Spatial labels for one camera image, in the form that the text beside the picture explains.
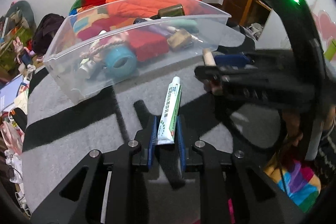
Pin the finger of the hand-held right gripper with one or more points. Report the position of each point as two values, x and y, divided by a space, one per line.
231 75
233 60

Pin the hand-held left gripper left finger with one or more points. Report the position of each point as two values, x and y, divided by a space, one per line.
152 137

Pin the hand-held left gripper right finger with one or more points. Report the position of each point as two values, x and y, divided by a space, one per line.
181 142

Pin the beige cosmetic tube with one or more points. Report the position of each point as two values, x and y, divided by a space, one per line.
209 57

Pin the green white ointment tube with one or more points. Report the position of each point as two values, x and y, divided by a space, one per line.
168 113

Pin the tan wooden block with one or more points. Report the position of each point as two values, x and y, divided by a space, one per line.
178 39

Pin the blue tape roll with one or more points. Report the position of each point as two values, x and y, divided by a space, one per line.
120 61

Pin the clear plastic bin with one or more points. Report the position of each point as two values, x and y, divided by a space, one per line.
65 77

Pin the person's right hand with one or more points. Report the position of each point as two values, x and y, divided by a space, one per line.
294 129

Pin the mint green container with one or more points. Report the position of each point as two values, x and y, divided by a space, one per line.
183 24

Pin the blue tissue packet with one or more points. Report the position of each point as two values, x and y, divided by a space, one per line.
161 31

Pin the green glass bottle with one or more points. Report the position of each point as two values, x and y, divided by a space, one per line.
172 11

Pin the red box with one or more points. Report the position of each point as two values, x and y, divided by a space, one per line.
149 44

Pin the grey small bottle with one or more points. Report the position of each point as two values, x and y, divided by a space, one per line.
139 21

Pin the white cap bottle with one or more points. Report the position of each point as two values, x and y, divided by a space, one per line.
102 33

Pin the blue white paper box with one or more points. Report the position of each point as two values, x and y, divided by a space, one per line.
9 92

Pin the dark clothing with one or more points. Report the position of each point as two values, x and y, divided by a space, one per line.
47 29

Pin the green bag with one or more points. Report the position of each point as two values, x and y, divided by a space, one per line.
10 64

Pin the pink rabbit toy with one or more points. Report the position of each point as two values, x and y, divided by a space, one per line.
18 47

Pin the grey green pillow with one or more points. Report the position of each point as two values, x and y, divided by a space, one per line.
26 10

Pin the pink heart wall sticker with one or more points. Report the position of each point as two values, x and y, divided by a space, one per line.
324 26

